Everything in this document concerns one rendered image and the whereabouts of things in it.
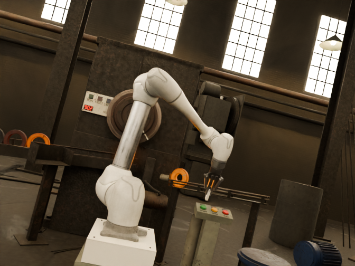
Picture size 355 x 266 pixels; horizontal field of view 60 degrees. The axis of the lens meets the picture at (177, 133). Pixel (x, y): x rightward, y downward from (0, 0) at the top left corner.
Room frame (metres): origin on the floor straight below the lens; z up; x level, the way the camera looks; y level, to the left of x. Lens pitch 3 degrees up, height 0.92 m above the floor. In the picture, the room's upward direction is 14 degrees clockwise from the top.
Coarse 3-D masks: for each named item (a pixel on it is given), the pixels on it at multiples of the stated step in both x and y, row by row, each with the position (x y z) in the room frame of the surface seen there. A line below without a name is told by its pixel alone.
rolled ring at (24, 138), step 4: (8, 132) 2.55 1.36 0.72; (12, 132) 2.55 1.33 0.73; (16, 132) 2.55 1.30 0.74; (20, 132) 2.56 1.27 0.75; (4, 136) 2.55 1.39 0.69; (8, 136) 2.55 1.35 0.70; (24, 136) 2.56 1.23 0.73; (4, 140) 2.55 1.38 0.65; (8, 140) 2.58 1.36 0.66; (24, 140) 2.56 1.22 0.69; (8, 144) 2.56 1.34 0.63; (24, 144) 2.56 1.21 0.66
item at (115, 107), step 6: (126, 96) 2.60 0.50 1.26; (132, 96) 2.59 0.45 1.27; (120, 102) 2.57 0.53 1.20; (114, 108) 2.59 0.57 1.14; (114, 114) 2.57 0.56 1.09; (156, 114) 2.62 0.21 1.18; (114, 120) 2.59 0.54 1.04; (150, 120) 2.60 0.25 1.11; (156, 120) 2.62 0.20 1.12; (114, 126) 2.59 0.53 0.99; (120, 126) 2.58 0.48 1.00; (150, 126) 2.60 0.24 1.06; (120, 132) 2.60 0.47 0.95; (144, 132) 2.60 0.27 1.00; (150, 132) 2.62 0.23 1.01
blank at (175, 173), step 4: (180, 168) 2.52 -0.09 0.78; (172, 172) 2.55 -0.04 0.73; (176, 172) 2.53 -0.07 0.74; (180, 172) 2.51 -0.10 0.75; (184, 172) 2.50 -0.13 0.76; (172, 176) 2.55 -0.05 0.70; (176, 176) 2.55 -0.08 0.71; (184, 176) 2.49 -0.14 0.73; (188, 176) 2.50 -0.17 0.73; (184, 180) 2.49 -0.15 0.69; (188, 180) 2.50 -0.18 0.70; (176, 184) 2.52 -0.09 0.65
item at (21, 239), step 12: (36, 144) 2.22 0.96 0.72; (36, 156) 2.37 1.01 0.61; (48, 156) 2.42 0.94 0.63; (60, 156) 2.48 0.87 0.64; (72, 156) 2.34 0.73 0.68; (48, 168) 2.31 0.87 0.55; (48, 180) 2.33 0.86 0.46; (48, 192) 2.34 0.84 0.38; (36, 204) 2.32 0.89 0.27; (36, 216) 2.32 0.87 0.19; (36, 228) 2.33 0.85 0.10; (24, 240) 2.30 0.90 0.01; (36, 240) 2.35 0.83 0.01
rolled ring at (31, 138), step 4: (32, 136) 2.58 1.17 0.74; (36, 136) 2.58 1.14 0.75; (40, 136) 2.58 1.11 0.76; (44, 136) 2.58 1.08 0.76; (28, 140) 2.57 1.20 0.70; (32, 140) 2.60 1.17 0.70; (44, 140) 2.58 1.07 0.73; (48, 140) 2.59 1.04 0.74; (28, 144) 2.57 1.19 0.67; (48, 144) 2.59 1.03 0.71
